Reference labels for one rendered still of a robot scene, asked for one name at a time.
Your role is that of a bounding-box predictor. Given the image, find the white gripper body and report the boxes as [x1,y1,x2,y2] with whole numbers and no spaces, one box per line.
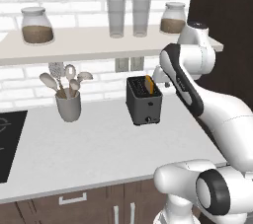
[151,64,172,88]

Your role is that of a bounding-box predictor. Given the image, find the orange bread slice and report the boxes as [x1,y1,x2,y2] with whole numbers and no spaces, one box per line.
[144,75,155,97]

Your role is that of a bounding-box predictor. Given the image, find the dark grey toaster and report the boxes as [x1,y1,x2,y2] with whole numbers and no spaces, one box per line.
[126,75,164,127]

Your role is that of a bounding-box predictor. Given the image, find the glass jar with brown contents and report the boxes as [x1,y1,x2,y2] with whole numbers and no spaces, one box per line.
[159,1,188,36]
[20,6,55,45]

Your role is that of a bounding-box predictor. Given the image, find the clear drinking glass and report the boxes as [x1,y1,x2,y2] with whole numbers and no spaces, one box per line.
[131,0,152,38]
[106,0,127,39]

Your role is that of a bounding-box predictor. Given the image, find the pale ladle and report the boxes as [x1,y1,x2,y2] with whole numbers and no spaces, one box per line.
[76,71,94,84]

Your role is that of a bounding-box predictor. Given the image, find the small pale spoon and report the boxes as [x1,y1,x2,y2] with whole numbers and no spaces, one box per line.
[68,78,81,99]

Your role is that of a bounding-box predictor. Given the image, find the pale slotted spoon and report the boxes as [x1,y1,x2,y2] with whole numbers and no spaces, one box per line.
[64,64,77,100]

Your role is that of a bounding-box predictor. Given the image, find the grey utensil pot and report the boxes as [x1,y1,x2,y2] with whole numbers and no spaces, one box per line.
[54,90,82,123]

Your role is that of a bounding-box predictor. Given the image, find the tall dark brown cabinet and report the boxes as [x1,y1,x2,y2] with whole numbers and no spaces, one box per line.
[187,0,253,112]

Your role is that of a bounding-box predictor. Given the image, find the slotted spatula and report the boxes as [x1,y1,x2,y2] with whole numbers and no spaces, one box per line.
[47,61,67,100]

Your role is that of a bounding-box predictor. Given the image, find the large pale wooden spoon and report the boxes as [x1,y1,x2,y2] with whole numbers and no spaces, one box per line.
[39,72,64,100]

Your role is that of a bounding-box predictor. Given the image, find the brown cupboard door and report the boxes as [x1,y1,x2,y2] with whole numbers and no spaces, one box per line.
[124,178,167,224]
[48,200,126,224]

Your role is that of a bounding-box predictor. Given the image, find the black hob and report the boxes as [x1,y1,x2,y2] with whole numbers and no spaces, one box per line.
[0,110,29,185]

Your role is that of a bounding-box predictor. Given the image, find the brown drawer front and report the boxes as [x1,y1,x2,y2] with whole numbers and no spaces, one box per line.
[15,183,126,216]

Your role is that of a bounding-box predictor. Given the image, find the grey wall outlet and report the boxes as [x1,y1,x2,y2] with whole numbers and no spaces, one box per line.
[129,56,145,72]
[115,57,130,73]

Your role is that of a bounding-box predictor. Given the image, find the white wall shelf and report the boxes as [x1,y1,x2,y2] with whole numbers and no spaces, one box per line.
[0,24,224,66]

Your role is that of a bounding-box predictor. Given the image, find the white cupboard door handle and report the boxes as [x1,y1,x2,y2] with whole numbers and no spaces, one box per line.
[113,204,120,224]
[129,201,136,224]

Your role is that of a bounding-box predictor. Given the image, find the white drawer handle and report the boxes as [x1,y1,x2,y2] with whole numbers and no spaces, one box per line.
[58,191,88,206]

